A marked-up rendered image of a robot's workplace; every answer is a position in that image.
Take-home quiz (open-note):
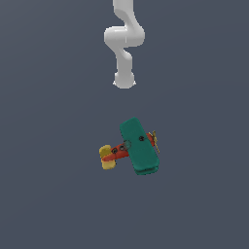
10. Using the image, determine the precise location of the toy biplane with green wings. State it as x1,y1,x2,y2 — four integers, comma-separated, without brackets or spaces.
98,117,160,176

